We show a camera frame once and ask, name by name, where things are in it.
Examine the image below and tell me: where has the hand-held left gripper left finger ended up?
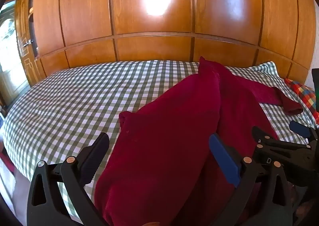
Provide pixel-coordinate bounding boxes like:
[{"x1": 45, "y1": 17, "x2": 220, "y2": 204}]
[{"x1": 26, "y1": 132, "x2": 110, "y2": 226}]

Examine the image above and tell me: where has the multicoloured plaid cloth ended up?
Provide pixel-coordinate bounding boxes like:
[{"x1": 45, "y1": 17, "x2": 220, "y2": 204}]
[{"x1": 284, "y1": 78, "x2": 319, "y2": 112}]

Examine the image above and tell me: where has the bright window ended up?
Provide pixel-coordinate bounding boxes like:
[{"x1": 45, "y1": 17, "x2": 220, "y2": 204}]
[{"x1": 0, "y1": 0, "x2": 31, "y2": 107}]

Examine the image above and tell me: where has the wooden panelled wardrobe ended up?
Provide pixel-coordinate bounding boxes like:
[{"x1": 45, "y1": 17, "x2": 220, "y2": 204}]
[{"x1": 14, "y1": 0, "x2": 317, "y2": 87}]

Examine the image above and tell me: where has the green white checkered bed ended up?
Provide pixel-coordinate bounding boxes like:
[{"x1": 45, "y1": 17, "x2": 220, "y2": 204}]
[{"x1": 0, "y1": 60, "x2": 319, "y2": 218}]

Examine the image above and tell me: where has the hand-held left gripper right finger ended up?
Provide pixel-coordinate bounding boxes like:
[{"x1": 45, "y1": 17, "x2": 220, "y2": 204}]
[{"x1": 209, "y1": 133, "x2": 293, "y2": 226}]

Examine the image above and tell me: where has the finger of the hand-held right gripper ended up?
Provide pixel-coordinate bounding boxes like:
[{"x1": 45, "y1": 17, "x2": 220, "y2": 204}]
[
  {"x1": 289, "y1": 121, "x2": 319, "y2": 145},
  {"x1": 251, "y1": 126, "x2": 312, "y2": 167}
]

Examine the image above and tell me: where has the green white checkered pillow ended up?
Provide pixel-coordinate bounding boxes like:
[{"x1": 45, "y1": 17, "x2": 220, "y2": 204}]
[{"x1": 249, "y1": 61, "x2": 319, "y2": 127}]

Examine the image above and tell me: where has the dark red knit sweater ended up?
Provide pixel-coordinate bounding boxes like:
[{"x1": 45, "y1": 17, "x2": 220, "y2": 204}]
[{"x1": 94, "y1": 56, "x2": 304, "y2": 226}]

